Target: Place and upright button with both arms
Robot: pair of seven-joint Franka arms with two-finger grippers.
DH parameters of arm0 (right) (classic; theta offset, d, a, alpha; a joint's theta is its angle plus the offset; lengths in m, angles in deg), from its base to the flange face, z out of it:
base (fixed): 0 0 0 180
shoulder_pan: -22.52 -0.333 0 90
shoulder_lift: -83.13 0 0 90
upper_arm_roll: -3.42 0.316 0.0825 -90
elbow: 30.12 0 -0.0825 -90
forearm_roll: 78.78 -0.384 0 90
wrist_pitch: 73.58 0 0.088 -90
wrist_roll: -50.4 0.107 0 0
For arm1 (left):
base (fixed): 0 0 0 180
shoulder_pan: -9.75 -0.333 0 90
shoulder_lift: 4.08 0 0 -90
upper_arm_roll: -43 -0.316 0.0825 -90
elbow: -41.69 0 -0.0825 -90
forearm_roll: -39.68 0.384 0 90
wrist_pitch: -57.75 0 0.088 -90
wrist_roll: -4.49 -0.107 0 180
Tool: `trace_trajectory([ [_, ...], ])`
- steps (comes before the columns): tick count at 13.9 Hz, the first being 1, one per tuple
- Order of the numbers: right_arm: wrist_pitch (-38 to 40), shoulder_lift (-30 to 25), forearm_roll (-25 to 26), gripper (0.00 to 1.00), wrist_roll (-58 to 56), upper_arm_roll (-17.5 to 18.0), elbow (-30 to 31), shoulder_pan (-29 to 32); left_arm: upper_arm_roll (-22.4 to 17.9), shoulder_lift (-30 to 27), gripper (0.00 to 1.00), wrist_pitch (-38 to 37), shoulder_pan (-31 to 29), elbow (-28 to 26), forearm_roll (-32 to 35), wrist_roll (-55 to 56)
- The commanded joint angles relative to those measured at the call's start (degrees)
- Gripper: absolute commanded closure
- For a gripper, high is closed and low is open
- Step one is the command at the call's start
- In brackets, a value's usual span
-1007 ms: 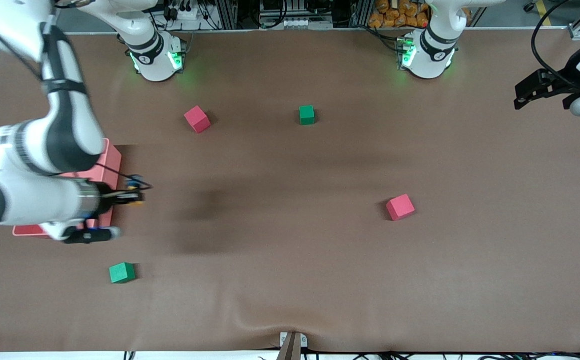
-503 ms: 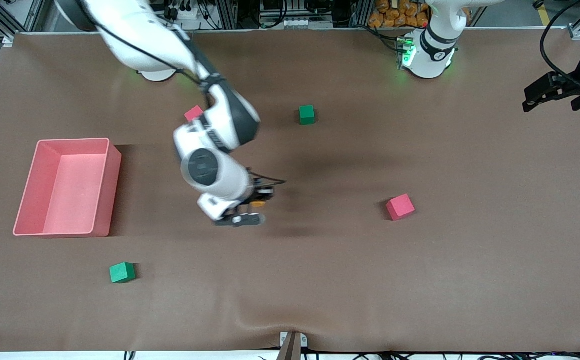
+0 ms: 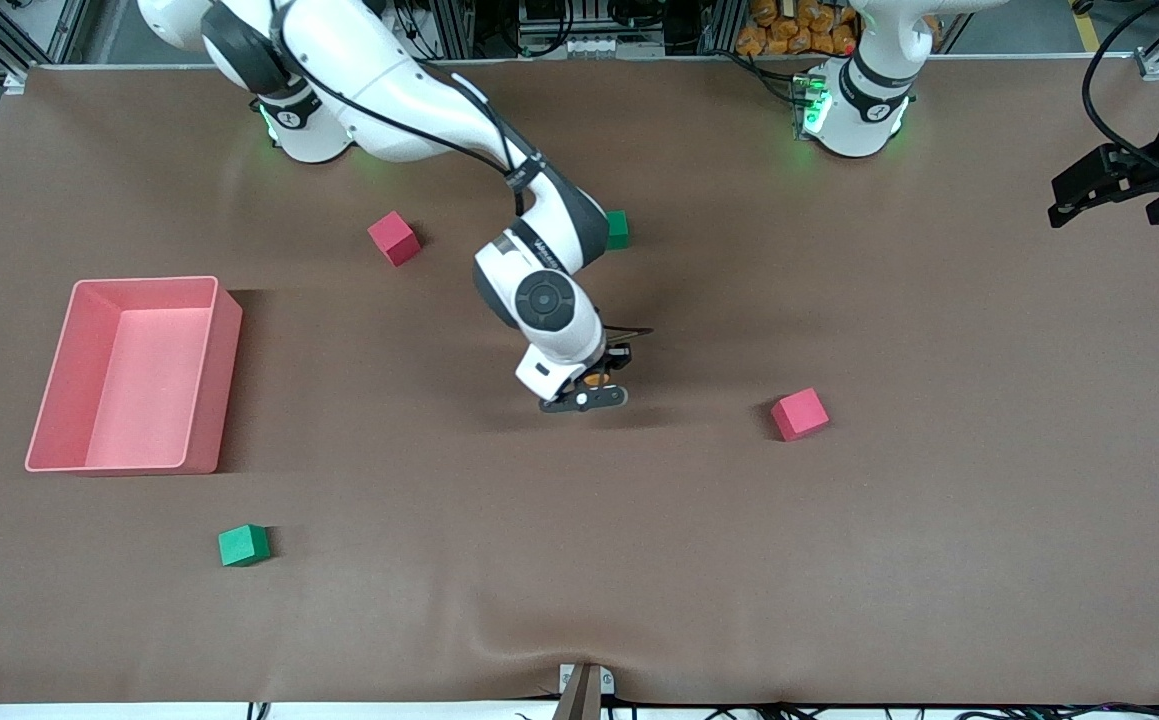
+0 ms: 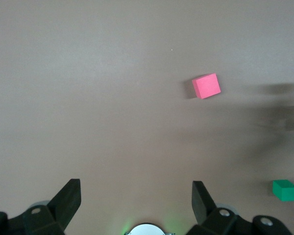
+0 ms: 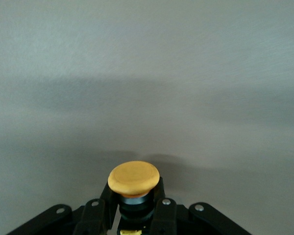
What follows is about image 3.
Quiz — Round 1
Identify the orange snack bags pile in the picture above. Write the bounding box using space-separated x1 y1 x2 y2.
736 0 860 57

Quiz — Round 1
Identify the grey metal clamp bracket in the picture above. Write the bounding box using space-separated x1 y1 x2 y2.
551 662 616 720

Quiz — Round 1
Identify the red foam cube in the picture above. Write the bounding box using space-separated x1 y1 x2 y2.
770 387 831 443
367 210 423 268

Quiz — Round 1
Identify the brown table cover mat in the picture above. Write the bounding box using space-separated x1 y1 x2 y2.
0 55 1159 706

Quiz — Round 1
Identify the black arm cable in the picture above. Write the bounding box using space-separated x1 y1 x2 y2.
1081 0 1159 186
274 0 540 216

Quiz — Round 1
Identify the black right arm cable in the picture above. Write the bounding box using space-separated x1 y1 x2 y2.
274 0 540 216

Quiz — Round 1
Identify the white terminal block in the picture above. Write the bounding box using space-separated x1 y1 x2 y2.
517 35 666 59

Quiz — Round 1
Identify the aluminium frame post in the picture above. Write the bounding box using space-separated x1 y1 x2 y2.
699 0 740 56
437 0 475 59

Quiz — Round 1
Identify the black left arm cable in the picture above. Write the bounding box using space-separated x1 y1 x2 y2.
1081 0 1159 186

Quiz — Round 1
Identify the pink plastic bin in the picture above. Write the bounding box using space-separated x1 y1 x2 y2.
24 276 244 475

